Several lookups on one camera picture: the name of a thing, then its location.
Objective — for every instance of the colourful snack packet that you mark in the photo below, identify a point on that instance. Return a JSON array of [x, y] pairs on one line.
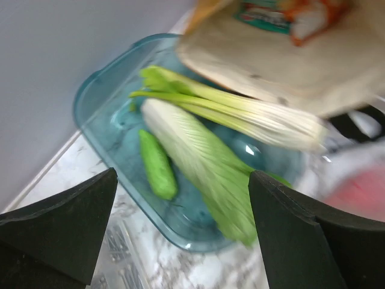
[[300, 19]]

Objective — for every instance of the green cucumber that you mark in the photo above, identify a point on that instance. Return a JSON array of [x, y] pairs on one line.
[[157, 166]]

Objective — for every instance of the napa cabbage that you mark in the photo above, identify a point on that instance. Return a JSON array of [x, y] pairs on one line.
[[210, 165]]

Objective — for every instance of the teal transparent plastic container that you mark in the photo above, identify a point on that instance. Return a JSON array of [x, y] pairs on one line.
[[102, 112]]

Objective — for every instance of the green celery stalk bunch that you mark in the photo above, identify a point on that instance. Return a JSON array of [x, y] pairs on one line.
[[269, 123]]

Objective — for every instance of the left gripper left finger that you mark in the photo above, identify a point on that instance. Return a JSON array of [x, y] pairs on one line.
[[55, 242]]

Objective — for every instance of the pink plastic grocery bag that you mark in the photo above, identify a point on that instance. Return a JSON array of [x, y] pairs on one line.
[[352, 180]]

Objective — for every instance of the orange tote bag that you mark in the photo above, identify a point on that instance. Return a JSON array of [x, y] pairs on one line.
[[336, 70]]

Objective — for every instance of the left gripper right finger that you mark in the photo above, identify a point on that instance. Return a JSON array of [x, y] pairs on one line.
[[308, 244]]

